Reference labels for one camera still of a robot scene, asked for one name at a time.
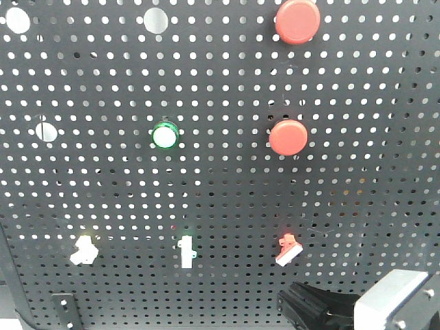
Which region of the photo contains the green rotary switch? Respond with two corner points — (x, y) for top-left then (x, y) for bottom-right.
(177, 235), (197, 269)

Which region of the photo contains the green illuminated push button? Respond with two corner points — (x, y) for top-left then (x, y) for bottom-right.
(151, 121), (179, 149)

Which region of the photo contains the black perforated pegboard panel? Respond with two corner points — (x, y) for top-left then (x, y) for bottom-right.
(1, 1), (439, 329)

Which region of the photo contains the lower red mushroom button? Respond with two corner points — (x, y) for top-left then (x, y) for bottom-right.
(269, 120), (308, 156)

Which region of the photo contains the yellow rotary switch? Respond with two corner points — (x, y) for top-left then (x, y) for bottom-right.
(69, 235), (99, 265)

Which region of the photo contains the left black table clamp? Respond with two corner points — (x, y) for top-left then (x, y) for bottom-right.
(51, 293), (83, 330)

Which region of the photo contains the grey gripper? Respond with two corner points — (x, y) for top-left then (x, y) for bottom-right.
(276, 269), (439, 330)

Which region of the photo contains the red mushroom button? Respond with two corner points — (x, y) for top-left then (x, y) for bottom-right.
(269, 120), (308, 156)
(275, 0), (320, 45)

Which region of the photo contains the upper red mushroom button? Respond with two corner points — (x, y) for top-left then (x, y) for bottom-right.
(275, 0), (320, 45)

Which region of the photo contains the red rotary switch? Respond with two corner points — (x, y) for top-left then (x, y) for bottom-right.
(276, 233), (303, 267)

